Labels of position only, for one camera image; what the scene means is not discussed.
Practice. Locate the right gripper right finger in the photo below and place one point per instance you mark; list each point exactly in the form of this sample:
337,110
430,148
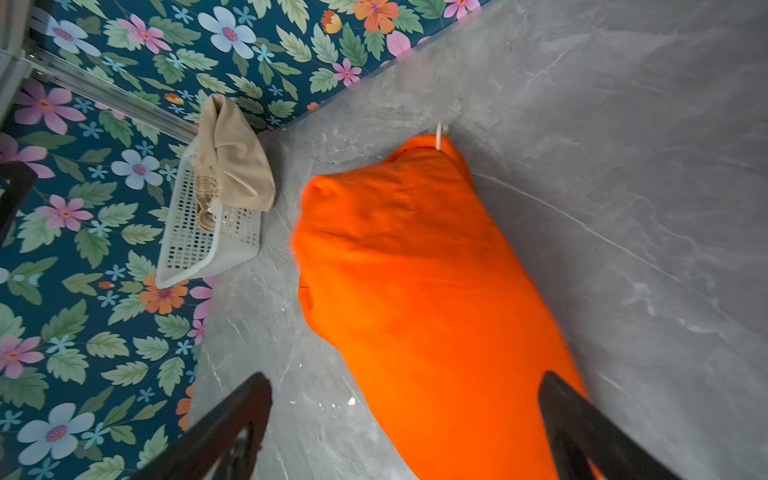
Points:
584,442

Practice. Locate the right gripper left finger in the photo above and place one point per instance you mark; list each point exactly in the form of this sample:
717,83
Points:
225,443

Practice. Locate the orange shorts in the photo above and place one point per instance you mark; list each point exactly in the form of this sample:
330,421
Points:
403,270

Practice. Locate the beige shorts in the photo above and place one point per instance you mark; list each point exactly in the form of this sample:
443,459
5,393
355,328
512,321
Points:
230,166

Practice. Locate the white plastic laundry basket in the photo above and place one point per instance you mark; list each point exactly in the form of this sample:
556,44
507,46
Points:
187,251

